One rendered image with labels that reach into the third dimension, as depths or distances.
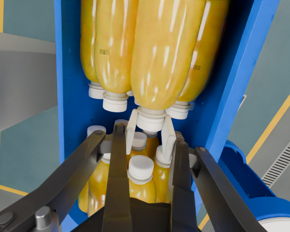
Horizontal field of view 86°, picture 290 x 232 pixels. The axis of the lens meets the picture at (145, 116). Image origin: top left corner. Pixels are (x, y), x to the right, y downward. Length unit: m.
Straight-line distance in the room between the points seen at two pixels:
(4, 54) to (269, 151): 2.03
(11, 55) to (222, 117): 0.65
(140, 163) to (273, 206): 0.51
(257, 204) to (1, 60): 0.92
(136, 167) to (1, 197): 2.59
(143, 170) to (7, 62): 0.58
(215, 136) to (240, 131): 1.53
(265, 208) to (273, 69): 1.24
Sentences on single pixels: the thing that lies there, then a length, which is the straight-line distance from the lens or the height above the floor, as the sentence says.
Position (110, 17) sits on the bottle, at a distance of 0.22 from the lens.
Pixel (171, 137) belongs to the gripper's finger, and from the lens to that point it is 0.16.
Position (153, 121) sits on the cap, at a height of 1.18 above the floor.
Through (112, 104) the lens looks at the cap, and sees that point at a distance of 0.24.
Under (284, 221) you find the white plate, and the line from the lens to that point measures 0.66.
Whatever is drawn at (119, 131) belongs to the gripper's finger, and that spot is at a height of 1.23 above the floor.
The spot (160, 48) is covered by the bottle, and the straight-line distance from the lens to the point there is 0.17.
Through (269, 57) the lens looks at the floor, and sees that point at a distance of 1.65.
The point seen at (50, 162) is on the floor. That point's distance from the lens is 2.04.
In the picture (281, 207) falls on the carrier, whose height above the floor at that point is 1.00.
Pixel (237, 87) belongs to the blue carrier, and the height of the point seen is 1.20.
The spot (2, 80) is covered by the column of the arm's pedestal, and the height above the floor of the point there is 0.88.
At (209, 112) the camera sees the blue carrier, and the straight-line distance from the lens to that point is 0.34.
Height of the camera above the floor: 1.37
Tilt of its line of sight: 70 degrees down
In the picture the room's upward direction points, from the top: 172 degrees counter-clockwise
